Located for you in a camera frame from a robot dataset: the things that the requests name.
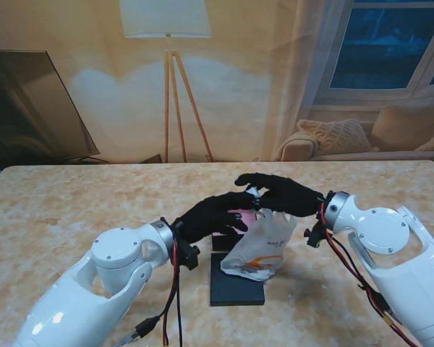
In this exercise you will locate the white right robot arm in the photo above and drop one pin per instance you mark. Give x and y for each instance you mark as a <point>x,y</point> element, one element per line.
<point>390,253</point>

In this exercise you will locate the black gift box pink inside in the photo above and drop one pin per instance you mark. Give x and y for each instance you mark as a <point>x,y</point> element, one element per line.
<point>222,242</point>

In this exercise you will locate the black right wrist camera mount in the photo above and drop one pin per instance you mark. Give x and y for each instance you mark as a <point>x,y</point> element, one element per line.
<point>314,236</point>

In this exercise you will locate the printed living room backdrop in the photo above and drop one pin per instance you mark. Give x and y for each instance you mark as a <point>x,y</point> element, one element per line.
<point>238,90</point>

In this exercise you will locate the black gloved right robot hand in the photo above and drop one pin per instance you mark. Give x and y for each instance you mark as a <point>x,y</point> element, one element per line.
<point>289,197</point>

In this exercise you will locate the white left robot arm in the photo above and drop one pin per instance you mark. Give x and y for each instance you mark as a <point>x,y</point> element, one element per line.
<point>87,289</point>

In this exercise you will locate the white plastic bag orange print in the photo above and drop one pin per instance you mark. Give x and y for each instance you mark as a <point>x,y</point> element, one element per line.
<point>264,249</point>

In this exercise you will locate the black gift box lid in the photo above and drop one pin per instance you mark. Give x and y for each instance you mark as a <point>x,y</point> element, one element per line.
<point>235,292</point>

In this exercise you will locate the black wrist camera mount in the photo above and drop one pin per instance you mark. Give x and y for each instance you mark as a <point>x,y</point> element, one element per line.
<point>188,254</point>
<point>314,236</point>

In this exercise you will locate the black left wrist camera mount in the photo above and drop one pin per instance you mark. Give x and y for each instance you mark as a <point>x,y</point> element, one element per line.
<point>188,254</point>

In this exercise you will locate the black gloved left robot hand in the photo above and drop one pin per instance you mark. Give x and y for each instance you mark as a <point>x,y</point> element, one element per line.
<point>209,217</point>

